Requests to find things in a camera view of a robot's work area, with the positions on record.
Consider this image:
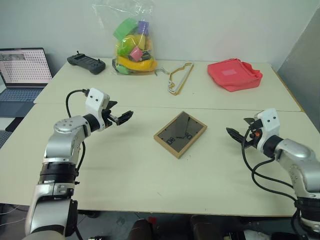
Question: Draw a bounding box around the yellow toy fruit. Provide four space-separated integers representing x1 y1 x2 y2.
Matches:
123 34 149 51

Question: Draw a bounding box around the red fabric bag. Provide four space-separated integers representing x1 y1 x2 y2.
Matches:
206 58 264 93

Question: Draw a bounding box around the grey partition panel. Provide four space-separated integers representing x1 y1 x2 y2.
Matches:
277 14 320 121

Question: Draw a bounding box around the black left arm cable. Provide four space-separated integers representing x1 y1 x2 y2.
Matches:
65 88 89 177

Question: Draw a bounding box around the clear plastic bag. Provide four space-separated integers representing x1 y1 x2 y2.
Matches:
90 0 159 76

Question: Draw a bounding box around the thin white floor cable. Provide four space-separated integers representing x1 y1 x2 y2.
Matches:
0 203 29 226

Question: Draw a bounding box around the wooden framed square clock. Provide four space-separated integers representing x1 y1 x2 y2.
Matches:
153 110 208 160

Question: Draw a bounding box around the dark rounded shape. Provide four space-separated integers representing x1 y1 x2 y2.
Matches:
131 218 154 240

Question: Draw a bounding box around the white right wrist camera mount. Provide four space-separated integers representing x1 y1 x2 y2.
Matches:
254 107 279 154

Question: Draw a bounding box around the white clothes hanger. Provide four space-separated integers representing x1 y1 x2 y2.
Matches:
166 61 195 94

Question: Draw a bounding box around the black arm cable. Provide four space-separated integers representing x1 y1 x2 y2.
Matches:
240 126 301 210
65 88 89 177

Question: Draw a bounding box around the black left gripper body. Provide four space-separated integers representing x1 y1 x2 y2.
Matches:
101 100 119 129

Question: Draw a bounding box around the pink toy cube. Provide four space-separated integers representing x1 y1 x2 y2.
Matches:
129 46 144 62

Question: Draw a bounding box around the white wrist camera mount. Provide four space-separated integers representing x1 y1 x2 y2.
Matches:
84 87 111 131
254 107 279 154

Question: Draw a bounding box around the yellow clothes hanger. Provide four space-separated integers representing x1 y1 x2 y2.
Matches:
154 62 195 96

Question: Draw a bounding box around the open laptop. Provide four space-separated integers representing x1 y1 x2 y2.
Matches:
0 47 54 118

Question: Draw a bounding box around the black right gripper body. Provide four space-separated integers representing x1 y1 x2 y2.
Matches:
244 122 261 150

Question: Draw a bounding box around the purple toy cube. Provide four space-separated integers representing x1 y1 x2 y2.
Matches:
137 20 150 36

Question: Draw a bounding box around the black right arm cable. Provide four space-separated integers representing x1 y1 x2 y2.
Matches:
240 126 301 210

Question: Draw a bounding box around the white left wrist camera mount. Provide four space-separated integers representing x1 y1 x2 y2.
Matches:
84 87 111 131

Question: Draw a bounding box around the black mat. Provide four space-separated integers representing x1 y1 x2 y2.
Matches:
4 116 24 133

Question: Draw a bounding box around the dark grey remote controller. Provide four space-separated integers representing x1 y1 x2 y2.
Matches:
66 51 107 75

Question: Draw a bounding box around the yellow toy banana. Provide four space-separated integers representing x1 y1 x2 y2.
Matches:
116 55 158 72

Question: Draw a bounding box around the green toy block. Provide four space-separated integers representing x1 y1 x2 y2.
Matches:
113 17 139 41

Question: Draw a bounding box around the green toy vegetable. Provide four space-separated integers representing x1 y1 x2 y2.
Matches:
115 40 134 56

